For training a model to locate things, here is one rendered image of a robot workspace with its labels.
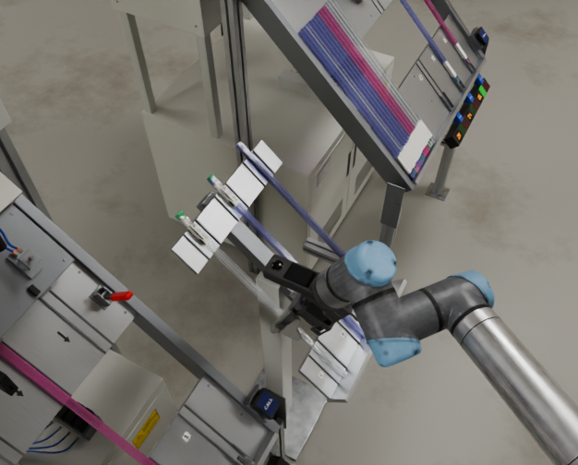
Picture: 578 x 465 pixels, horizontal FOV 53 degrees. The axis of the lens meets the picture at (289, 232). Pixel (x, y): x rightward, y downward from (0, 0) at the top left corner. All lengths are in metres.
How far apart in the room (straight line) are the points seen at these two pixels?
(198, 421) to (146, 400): 0.28
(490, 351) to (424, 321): 0.11
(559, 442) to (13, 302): 0.81
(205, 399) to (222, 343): 1.00
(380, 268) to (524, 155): 2.10
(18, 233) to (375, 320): 0.58
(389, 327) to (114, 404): 0.75
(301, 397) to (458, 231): 0.99
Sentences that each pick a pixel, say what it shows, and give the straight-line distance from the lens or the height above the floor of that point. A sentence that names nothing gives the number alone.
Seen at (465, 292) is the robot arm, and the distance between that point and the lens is 0.96.
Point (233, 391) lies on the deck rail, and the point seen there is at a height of 0.81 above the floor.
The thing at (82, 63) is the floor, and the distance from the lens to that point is 3.51.
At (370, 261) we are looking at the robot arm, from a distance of 0.90.
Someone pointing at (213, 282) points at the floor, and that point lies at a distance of 2.30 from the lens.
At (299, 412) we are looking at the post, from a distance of 2.03.
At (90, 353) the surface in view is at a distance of 1.09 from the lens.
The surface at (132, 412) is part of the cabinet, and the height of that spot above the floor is 0.62.
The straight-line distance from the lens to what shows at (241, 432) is 1.22.
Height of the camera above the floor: 1.90
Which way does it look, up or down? 52 degrees down
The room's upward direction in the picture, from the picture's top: 1 degrees counter-clockwise
